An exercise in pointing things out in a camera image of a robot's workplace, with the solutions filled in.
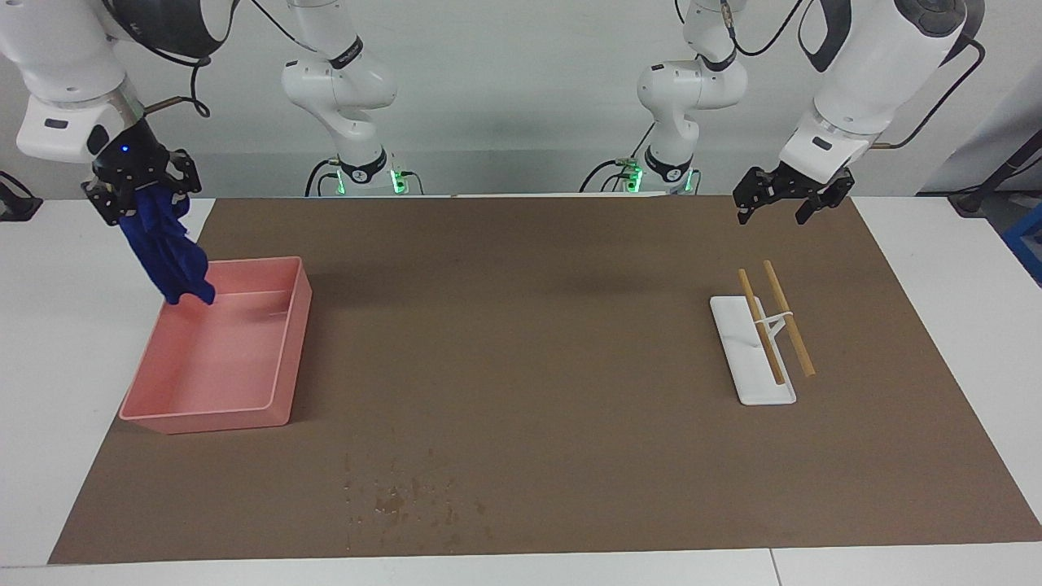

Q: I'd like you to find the wooden rod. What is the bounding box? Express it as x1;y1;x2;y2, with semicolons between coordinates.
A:
738;269;787;387
763;260;817;378

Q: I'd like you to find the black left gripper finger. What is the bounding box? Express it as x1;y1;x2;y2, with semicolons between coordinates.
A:
796;175;856;225
735;167;782;225

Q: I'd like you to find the blue towel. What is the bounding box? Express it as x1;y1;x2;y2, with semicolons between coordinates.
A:
120;187;217;307

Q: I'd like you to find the black base cable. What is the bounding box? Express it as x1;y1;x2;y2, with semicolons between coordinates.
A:
305;157;341;197
580;122;656;194

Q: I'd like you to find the brown table mat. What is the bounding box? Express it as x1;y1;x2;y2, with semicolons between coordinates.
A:
47;195;1042;565

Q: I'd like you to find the white rack base tray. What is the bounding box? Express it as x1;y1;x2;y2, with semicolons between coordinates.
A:
710;295;798;406

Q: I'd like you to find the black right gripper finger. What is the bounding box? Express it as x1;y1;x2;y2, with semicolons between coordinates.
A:
81;181;123;227
167;149;202;196

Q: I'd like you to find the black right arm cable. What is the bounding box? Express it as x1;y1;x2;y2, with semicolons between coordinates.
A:
142;0;298;119

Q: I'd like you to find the white rod holder bracket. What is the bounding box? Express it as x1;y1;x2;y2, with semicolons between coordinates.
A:
753;311;795;344

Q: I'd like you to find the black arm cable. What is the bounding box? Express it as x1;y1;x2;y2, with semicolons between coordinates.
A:
142;0;298;119
674;0;987;150

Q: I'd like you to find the black clamp mount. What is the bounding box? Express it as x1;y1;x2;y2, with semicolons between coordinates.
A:
0;171;43;222

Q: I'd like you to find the black stand leg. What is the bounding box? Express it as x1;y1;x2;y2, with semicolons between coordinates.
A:
948;130;1042;217

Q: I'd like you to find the pink plastic bin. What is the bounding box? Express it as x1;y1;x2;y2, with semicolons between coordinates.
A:
120;256;313;435

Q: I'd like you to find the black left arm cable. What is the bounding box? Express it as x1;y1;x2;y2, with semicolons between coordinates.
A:
674;0;987;150

